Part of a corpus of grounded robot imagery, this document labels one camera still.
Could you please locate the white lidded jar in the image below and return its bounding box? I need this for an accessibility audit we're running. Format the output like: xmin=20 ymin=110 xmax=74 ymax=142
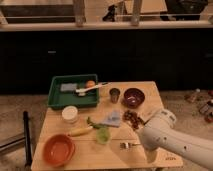
xmin=62 ymin=106 xmax=78 ymax=123

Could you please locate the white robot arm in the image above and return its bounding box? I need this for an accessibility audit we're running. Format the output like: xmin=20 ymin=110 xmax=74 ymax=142
xmin=137 ymin=109 xmax=213 ymax=171

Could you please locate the silver metal fork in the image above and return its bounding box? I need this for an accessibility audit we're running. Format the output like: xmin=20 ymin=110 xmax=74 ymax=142
xmin=120 ymin=142 xmax=141 ymax=149

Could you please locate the small metal cup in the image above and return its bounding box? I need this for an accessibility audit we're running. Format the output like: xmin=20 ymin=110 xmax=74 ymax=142
xmin=109 ymin=88 xmax=120 ymax=103

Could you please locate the green plastic tray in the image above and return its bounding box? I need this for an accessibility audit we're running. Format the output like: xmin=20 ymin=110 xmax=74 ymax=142
xmin=47 ymin=74 xmax=99 ymax=110

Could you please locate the grey sponge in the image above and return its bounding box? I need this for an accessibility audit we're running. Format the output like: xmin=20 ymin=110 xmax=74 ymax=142
xmin=60 ymin=83 xmax=77 ymax=92

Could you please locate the green vegetable piece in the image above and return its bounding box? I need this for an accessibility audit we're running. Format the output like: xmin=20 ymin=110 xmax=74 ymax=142
xmin=87 ymin=117 xmax=100 ymax=129

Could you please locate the orange fruit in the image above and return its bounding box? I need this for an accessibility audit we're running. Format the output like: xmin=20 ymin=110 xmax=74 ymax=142
xmin=86 ymin=80 xmax=96 ymax=88

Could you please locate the green plastic cup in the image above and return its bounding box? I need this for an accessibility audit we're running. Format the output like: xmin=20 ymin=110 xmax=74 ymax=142
xmin=96 ymin=127 xmax=110 ymax=144

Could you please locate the red orange bowl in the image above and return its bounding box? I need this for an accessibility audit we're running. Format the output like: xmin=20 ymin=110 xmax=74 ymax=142
xmin=42 ymin=134 xmax=75 ymax=167

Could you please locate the dark maroon bowl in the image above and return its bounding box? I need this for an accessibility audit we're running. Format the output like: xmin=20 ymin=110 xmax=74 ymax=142
xmin=123 ymin=88 xmax=145 ymax=108

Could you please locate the white spatula brush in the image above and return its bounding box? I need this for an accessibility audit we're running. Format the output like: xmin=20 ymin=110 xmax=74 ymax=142
xmin=75 ymin=82 xmax=108 ymax=93

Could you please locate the black pole stand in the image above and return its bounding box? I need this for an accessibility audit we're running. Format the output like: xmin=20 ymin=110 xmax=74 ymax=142
xmin=23 ymin=111 xmax=32 ymax=166

